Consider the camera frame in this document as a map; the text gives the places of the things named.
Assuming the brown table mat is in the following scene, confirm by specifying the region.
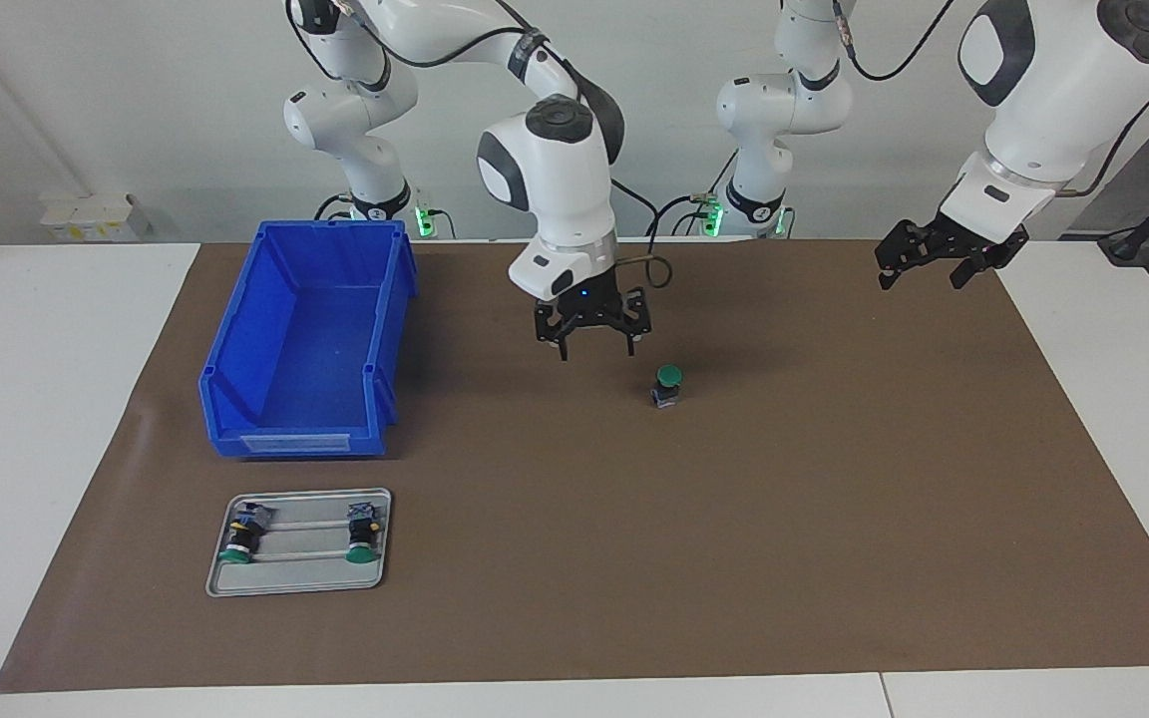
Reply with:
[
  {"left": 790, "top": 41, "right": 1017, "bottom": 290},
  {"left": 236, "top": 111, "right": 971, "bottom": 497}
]
[{"left": 0, "top": 237, "right": 1149, "bottom": 694}]

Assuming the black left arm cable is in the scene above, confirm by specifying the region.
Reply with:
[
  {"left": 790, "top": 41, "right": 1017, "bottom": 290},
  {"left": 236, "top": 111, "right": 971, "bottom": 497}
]
[{"left": 829, "top": 0, "right": 1149, "bottom": 198}]

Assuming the white wall box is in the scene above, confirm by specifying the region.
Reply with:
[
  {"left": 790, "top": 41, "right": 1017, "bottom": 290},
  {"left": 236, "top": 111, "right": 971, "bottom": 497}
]
[{"left": 41, "top": 192, "right": 150, "bottom": 242}]

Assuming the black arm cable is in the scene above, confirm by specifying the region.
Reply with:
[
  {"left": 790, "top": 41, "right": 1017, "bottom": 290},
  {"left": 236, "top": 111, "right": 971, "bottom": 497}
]
[
  {"left": 829, "top": 0, "right": 1149, "bottom": 198},
  {"left": 320, "top": 0, "right": 675, "bottom": 292}
]

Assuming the grey metal tray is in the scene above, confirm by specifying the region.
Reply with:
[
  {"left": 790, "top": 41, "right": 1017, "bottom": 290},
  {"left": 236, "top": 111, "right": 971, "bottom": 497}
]
[{"left": 205, "top": 487, "right": 393, "bottom": 598}]

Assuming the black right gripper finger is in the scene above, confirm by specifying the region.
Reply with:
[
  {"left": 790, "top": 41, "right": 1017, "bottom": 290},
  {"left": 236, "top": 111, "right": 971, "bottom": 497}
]
[
  {"left": 535, "top": 299, "right": 575, "bottom": 362},
  {"left": 614, "top": 287, "right": 653, "bottom": 358}
]

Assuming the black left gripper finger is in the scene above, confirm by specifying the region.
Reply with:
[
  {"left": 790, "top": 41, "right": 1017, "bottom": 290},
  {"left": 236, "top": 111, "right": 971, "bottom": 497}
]
[
  {"left": 949, "top": 231, "right": 1029, "bottom": 292},
  {"left": 876, "top": 219, "right": 930, "bottom": 292}
]

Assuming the green button with white block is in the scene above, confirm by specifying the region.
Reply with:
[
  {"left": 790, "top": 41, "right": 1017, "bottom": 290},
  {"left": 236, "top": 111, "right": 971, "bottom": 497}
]
[{"left": 345, "top": 502, "right": 383, "bottom": 565}]

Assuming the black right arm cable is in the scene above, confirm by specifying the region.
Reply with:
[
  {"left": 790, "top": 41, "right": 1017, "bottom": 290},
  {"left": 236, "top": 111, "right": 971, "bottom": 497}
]
[{"left": 320, "top": 0, "right": 675, "bottom": 292}]

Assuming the blue plastic storage bin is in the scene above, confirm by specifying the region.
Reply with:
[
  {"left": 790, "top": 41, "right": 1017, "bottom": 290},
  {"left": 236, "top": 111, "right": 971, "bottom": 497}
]
[{"left": 198, "top": 219, "right": 419, "bottom": 460}]

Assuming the green button with yellow ring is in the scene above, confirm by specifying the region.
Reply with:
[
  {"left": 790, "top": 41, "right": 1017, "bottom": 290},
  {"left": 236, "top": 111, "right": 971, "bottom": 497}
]
[{"left": 217, "top": 502, "right": 273, "bottom": 565}]

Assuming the green push button switch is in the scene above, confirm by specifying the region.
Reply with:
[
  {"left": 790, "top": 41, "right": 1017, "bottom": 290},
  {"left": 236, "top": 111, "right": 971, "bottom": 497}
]
[{"left": 650, "top": 365, "right": 687, "bottom": 411}]

